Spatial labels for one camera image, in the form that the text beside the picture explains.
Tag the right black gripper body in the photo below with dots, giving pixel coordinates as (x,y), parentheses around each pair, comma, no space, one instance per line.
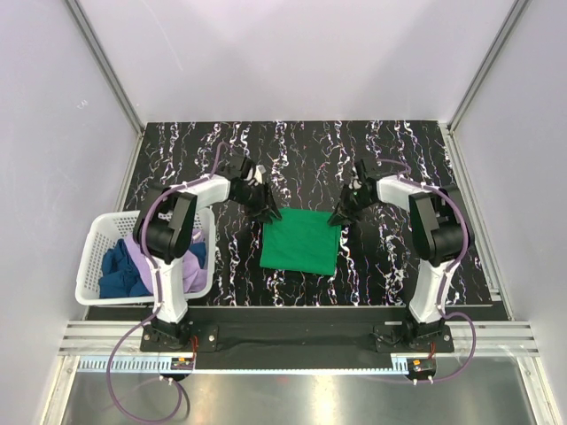
(355,198)

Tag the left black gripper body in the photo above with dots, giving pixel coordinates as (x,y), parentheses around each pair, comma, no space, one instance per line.
(251,197)

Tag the green t shirt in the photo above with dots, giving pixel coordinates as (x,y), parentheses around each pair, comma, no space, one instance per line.
(301,241)

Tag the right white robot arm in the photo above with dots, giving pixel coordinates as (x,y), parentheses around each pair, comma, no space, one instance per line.
(441,236)

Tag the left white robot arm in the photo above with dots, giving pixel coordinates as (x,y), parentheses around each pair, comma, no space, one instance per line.
(164,232)

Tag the lilac t shirt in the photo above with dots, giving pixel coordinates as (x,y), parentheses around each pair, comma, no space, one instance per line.
(194,261)

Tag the dark blue t shirt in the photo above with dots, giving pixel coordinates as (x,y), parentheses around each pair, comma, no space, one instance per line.
(119,273)

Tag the white plastic laundry basket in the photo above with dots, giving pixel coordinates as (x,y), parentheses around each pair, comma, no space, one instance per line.
(105,231)

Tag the right orange connector box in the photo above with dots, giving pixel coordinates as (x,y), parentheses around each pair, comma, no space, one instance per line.
(423,366)

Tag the orange connector box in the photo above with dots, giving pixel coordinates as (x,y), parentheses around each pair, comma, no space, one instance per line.
(423,366)
(182,363)

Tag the left orange connector box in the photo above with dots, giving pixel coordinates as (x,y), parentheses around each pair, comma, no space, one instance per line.
(182,363)

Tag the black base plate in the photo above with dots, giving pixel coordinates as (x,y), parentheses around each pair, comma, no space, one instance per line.
(294,338)

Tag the white slotted cable duct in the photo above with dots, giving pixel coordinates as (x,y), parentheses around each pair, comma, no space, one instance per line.
(162,364)

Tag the left aluminium frame post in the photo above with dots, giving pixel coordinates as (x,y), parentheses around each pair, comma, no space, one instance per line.
(104,65)

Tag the aluminium frame post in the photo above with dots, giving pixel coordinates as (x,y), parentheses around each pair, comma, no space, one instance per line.
(497,46)
(104,65)

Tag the aluminium front rail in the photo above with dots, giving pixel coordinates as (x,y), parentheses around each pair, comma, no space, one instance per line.
(492,338)

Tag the right aluminium frame post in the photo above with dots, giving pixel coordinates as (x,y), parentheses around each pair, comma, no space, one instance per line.
(497,46)

